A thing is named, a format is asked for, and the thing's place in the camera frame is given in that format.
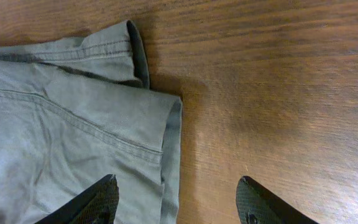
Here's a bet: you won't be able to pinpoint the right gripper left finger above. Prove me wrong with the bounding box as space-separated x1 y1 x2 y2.
37 174 119 224

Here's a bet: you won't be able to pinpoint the grey shorts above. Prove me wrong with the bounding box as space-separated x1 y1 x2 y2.
0 20 182 223

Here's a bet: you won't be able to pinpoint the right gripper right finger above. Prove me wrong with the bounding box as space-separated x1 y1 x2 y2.
236 176 316 224

